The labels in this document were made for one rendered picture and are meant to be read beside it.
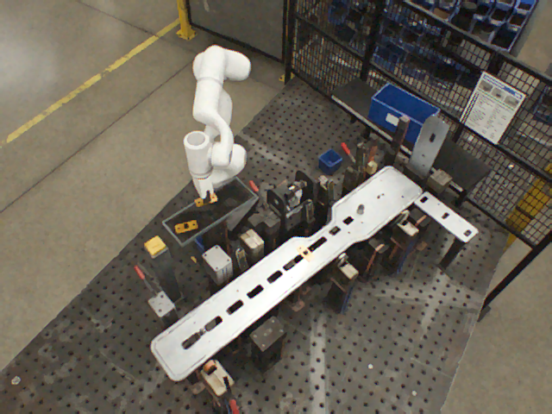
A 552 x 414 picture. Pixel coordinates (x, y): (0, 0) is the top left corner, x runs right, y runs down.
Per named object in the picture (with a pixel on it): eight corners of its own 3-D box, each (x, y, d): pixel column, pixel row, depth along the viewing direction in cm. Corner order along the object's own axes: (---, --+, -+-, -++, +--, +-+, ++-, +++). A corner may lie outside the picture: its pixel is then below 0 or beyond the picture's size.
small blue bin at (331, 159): (328, 177, 251) (329, 166, 244) (316, 167, 255) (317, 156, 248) (341, 168, 255) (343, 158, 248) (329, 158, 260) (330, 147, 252)
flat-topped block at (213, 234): (215, 276, 212) (206, 223, 176) (205, 265, 216) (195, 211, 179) (232, 264, 216) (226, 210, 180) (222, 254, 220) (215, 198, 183)
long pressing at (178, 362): (179, 392, 154) (178, 391, 152) (145, 342, 163) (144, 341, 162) (425, 192, 210) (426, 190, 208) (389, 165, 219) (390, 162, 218)
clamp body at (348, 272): (337, 319, 201) (349, 285, 173) (318, 300, 207) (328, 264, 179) (351, 307, 205) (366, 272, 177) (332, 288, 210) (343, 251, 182)
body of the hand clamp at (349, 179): (343, 219, 234) (355, 176, 206) (335, 211, 237) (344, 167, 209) (351, 213, 237) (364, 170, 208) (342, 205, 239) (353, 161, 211)
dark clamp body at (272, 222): (268, 276, 213) (270, 233, 182) (251, 258, 219) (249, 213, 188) (285, 264, 218) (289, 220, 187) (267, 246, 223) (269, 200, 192)
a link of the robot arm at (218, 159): (242, 93, 163) (231, 172, 156) (199, 89, 164) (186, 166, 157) (241, 80, 154) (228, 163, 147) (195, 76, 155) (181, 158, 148)
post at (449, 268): (448, 276, 216) (472, 246, 193) (430, 261, 221) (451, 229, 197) (456, 269, 218) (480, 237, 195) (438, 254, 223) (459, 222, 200)
